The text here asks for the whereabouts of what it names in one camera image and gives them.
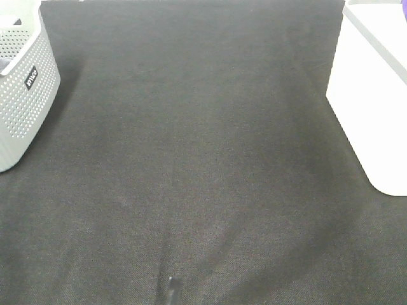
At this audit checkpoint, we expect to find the black table cloth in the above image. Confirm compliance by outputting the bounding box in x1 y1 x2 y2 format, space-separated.
1 1 406 304

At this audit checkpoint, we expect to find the white storage bin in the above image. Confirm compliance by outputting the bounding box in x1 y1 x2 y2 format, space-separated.
326 1 406 196

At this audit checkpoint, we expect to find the grey perforated basket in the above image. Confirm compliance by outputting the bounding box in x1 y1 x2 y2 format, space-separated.
1 1 60 172

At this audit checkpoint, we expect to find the purple towel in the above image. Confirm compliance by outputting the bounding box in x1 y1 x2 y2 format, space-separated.
401 0 407 20

